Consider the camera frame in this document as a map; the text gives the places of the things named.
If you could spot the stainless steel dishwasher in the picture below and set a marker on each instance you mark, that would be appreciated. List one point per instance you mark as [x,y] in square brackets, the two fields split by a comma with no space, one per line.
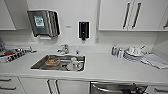
[113,88]

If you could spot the small clear bottle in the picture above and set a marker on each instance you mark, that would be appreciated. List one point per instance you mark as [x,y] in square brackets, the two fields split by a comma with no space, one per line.
[120,53]

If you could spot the blue dish soap bottle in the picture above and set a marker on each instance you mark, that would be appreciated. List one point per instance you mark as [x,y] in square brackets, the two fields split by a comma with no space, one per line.
[114,50]

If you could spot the white cup on plate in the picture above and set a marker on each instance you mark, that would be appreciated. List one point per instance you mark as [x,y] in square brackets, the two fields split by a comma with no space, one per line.
[74,64]

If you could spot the black soap dispenser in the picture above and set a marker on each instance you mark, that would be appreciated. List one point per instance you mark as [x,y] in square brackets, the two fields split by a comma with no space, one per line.
[83,29]

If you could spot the chrome sink faucet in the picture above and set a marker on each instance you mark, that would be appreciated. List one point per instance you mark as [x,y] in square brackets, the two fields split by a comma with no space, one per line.
[64,49]

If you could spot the orange bowl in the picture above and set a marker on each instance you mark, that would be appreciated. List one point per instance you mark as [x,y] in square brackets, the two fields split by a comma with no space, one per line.
[51,61]

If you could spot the white under-sink cabinet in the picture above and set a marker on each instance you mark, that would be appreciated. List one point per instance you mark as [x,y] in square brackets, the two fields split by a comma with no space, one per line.
[40,86]

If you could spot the steel kitchen sink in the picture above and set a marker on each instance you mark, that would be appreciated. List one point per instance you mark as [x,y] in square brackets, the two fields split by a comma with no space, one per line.
[38,65]

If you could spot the steel paper towel dispenser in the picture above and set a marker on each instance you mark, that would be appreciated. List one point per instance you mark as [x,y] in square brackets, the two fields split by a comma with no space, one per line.
[43,22]

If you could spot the dish rack with utensils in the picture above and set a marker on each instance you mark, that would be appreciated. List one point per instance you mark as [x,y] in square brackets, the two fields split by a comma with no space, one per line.
[15,54]

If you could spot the white wall outlet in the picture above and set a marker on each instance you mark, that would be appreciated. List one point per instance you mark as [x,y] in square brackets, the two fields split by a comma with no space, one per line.
[97,40]

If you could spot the white upper wall cabinet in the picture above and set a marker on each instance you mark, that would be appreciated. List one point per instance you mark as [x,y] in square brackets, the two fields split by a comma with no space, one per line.
[130,13]

